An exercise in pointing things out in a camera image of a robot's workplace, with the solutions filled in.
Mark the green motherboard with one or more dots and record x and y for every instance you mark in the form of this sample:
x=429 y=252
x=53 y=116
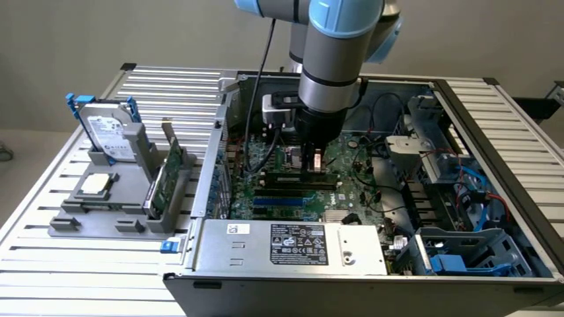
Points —
x=305 y=185

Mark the blue disk bay clip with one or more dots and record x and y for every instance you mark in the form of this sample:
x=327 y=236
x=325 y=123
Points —
x=447 y=262

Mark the green RAM stick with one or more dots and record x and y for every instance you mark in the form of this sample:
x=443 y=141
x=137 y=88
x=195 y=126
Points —
x=305 y=179

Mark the open black PC case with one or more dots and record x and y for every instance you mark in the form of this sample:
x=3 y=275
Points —
x=353 y=198

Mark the grey plastic drive bracket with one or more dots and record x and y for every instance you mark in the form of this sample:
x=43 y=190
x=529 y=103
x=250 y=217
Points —
x=423 y=145

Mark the grey parts rack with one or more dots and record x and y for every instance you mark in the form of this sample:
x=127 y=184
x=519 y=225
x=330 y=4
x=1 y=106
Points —
x=122 y=198

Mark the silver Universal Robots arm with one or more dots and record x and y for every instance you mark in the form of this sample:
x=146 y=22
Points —
x=329 y=43

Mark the green graphics card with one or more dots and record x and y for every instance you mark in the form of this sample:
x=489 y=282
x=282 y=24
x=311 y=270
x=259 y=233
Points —
x=166 y=178

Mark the silver chipset heatsink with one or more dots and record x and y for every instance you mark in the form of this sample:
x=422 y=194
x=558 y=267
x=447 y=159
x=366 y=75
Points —
x=337 y=216

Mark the blue case latch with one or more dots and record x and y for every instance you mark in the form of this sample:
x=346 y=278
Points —
x=170 y=245

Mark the CPU socket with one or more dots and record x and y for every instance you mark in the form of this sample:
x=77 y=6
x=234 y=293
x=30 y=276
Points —
x=293 y=155

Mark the blue expansion slot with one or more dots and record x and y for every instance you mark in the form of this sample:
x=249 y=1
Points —
x=279 y=200

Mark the silver power supply unit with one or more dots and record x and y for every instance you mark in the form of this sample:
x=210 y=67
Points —
x=289 y=246

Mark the grey disk bay cage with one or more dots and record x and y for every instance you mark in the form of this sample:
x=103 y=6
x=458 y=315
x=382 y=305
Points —
x=467 y=247

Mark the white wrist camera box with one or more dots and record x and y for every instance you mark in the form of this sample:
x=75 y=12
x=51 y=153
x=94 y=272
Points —
x=278 y=110

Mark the silver CPU chip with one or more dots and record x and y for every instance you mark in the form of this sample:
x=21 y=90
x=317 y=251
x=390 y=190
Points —
x=97 y=183

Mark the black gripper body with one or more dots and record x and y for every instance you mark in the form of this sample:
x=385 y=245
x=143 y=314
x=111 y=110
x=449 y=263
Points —
x=318 y=127

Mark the hard disk in blue bracket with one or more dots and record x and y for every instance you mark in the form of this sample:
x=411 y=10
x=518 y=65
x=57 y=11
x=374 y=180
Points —
x=109 y=128

